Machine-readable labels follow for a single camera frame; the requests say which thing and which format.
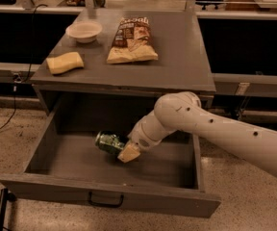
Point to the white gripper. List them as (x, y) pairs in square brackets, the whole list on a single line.
[(140, 137)]

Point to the green soda can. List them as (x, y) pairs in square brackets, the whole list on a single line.
[(110, 142)]

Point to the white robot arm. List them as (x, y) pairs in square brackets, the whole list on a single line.
[(182, 112)]

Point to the open grey top drawer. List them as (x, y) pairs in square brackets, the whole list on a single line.
[(64, 167)]

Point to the grey cabinet with top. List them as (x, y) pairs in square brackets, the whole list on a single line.
[(114, 97)]

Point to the brown chip bag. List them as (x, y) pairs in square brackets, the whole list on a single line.
[(132, 42)]

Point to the yellow sponge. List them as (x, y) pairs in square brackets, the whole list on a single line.
[(64, 63)]

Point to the black table leg with caster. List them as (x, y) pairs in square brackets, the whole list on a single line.
[(238, 106)]

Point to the white bowl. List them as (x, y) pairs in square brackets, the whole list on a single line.
[(84, 31)]

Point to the black stand leg bottom left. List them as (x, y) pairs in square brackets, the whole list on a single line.
[(5, 197)]

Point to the black drawer handle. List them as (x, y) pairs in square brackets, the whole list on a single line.
[(105, 205)]

